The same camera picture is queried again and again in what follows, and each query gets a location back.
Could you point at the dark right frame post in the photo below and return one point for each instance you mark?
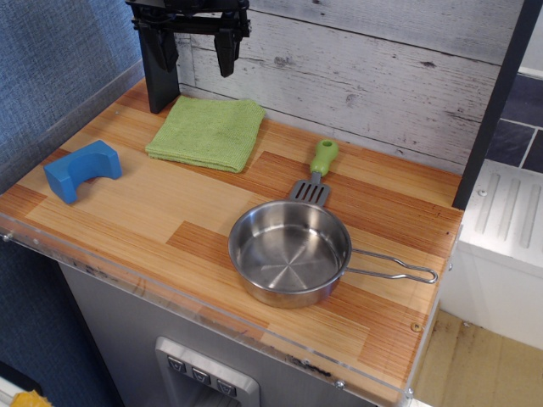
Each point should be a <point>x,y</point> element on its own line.
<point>516,50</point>

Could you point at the clear acrylic table edge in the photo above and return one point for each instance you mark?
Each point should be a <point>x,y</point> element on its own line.
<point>309,358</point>

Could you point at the blue arch block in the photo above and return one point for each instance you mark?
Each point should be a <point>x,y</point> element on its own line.
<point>66,174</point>

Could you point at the green towel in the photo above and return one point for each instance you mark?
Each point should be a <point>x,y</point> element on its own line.
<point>219,135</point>

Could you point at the white ribbed cabinet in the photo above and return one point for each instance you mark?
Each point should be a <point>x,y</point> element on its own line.
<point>495,279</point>

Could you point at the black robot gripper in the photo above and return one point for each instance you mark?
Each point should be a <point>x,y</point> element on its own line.
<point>227,20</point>

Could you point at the dark grey vertical post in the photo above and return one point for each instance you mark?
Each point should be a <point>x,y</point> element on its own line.
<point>162,85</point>

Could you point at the stainless steel pot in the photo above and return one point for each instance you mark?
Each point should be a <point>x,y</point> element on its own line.
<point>292,255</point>

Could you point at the green handled grey spatula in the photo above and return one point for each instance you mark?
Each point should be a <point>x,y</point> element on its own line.
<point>314,191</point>

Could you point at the grey dispenser button panel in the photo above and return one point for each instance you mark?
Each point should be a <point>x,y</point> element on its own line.
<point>193,379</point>

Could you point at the yellow object at corner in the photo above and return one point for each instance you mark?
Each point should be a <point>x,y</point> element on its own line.
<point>29,399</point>

